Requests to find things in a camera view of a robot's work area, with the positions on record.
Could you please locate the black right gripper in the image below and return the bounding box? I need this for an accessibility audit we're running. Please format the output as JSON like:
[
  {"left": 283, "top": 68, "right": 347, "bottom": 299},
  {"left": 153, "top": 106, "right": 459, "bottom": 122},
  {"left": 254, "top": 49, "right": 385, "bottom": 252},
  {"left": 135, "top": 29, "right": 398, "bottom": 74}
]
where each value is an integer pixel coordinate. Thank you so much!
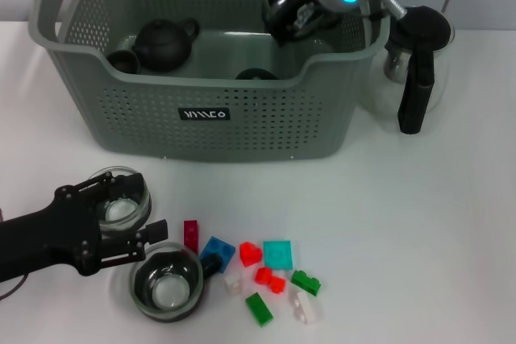
[{"left": 277, "top": 0, "right": 346, "bottom": 45}]

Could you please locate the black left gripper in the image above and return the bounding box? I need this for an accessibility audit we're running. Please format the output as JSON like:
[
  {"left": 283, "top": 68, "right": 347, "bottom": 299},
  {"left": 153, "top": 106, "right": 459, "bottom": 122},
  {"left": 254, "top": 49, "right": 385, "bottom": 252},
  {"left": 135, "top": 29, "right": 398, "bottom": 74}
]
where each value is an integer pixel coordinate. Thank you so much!
[{"left": 0, "top": 172, "right": 169, "bottom": 277}]

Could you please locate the dark red long brick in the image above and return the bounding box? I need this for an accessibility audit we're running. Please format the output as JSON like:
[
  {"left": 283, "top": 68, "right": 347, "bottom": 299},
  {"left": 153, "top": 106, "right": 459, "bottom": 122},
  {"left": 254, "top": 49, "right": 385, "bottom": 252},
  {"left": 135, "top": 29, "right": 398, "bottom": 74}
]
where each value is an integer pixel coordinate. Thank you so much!
[{"left": 183, "top": 219, "right": 201, "bottom": 255}]

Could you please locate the grey perforated storage bin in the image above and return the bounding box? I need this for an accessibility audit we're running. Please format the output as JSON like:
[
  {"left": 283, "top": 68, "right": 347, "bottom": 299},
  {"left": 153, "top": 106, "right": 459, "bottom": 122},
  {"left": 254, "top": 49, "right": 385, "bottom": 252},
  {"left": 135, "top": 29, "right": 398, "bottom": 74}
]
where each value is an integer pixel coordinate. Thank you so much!
[{"left": 27, "top": 0, "right": 390, "bottom": 164}]

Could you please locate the small black clay teacup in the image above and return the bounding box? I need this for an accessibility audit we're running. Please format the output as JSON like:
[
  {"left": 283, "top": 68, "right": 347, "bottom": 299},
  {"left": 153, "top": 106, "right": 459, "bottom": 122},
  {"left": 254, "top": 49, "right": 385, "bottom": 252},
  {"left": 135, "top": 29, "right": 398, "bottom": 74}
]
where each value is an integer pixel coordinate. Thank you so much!
[{"left": 105, "top": 49, "right": 141, "bottom": 76}]

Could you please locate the blue square brick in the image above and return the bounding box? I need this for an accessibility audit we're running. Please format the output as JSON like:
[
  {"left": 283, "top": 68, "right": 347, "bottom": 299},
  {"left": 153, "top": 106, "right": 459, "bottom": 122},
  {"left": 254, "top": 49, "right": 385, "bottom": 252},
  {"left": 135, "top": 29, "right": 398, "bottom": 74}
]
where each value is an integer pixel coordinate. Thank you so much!
[{"left": 199, "top": 235, "right": 236, "bottom": 273}]

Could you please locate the bright red sloped brick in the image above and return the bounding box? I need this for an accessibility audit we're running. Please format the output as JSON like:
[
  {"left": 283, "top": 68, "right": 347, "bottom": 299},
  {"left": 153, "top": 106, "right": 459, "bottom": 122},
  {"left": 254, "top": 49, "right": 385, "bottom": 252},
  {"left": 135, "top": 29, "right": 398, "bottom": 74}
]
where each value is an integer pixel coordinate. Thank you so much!
[{"left": 239, "top": 241, "right": 263, "bottom": 267}]

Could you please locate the small clear white brick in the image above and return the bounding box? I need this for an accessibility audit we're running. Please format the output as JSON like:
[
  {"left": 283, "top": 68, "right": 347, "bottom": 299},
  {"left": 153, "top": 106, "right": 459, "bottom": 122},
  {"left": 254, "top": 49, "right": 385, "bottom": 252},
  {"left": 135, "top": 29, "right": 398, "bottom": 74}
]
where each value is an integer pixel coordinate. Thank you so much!
[{"left": 223, "top": 271, "right": 245, "bottom": 295}]

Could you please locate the teal square flat brick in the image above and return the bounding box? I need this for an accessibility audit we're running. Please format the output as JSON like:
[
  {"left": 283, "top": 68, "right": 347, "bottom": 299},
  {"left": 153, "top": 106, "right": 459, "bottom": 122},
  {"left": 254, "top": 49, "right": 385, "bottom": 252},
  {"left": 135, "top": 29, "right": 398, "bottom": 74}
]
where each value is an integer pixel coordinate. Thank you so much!
[{"left": 262, "top": 240, "right": 293, "bottom": 271}]

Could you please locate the bright red stepped brick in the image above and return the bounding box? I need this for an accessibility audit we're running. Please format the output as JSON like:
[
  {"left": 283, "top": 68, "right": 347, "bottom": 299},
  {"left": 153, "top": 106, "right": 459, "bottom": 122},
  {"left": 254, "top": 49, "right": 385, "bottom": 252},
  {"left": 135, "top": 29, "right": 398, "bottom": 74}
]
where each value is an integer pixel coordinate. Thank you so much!
[{"left": 253, "top": 266, "right": 286, "bottom": 295}]

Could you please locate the light green brick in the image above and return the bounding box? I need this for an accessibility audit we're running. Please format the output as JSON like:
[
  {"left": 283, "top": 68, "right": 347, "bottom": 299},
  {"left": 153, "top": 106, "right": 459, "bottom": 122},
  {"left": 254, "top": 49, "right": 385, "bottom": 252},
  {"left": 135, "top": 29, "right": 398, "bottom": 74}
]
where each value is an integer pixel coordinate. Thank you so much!
[{"left": 244, "top": 292, "right": 273, "bottom": 327}]

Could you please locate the black clay teapot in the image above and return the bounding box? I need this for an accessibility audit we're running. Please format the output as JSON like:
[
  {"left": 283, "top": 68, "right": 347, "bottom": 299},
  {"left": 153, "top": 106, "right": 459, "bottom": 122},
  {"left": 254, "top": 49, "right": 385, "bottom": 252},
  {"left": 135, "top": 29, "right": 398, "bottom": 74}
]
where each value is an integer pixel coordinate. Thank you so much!
[{"left": 131, "top": 17, "right": 201, "bottom": 73}]

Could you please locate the dark green brick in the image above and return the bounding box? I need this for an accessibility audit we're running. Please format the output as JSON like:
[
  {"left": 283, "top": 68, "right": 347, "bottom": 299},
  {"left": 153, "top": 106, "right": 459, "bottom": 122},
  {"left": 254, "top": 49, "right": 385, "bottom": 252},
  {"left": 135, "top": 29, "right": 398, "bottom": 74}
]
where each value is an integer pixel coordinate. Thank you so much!
[{"left": 289, "top": 269, "right": 323, "bottom": 296}]

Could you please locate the large clear white brick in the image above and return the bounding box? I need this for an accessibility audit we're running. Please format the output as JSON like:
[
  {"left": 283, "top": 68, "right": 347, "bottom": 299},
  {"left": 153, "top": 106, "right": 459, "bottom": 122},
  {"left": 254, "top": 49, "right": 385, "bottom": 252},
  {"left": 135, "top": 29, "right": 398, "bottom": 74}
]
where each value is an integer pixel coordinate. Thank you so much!
[{"left": 288, "top": 289, "right": 323, "bottom": 325}]

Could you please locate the glass pitcher black handle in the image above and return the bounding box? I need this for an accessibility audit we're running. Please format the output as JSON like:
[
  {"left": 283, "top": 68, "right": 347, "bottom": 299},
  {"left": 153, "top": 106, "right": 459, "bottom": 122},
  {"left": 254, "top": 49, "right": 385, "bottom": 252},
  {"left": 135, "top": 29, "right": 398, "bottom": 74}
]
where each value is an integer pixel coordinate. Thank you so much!
[{"left": 362, "top": 4, "right": 456, "bottom": 135}]

